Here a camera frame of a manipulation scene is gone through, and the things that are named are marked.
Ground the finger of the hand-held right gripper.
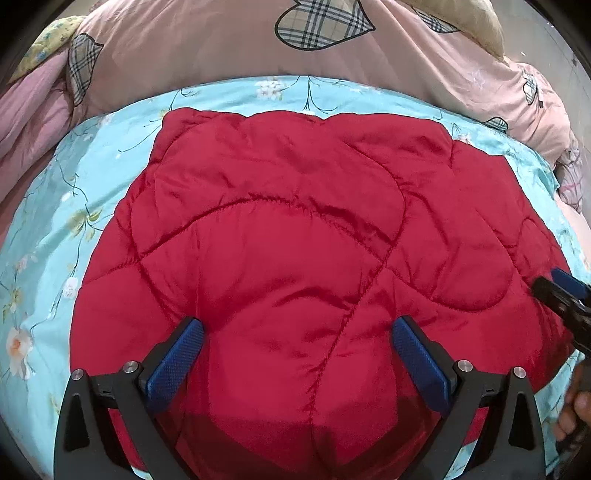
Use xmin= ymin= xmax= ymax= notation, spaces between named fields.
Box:
xmin=531 ymin=267 xmax=591 ymax=357

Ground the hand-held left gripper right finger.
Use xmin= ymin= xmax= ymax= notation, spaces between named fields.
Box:
xmin=392 ymin=316 xmax=548 ymax=480

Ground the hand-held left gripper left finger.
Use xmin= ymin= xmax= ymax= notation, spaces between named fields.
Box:
xmin=54 ymin=316 xmax=206 ymax=480

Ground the red quilted jacket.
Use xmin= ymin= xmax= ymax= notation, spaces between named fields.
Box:
xmin=71 ymin=107 xmax=579 ymax=480

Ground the person's right hand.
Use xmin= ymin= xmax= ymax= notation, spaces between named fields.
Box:
xmin=551 ymin=357 xmax=591 ymax=445

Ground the pink floral cloth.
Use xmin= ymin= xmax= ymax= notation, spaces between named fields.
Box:
xmin=553 ymin=147 xmax=591 ymax=214

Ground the blue floral bedsheet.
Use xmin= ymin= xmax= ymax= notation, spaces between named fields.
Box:
xmin=0 ymin=74 xmax=591 ymax=480

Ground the pink quilt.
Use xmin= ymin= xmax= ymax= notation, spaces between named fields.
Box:
xmin=0 ymin=50 xmax=95 ymax=206

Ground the beige pillow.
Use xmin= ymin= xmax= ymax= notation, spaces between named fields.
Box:
xmin=410 ymin=0 xmax=507 ymax=61

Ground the pink duvet with plaid hearts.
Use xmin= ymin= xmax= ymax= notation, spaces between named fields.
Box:
xmin=68 ymin=0 xmax=583 ymax=168

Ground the yellow floral pillow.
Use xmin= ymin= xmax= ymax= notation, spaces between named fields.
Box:
xmin=9 ymin=16 xmax=89 ymax=86

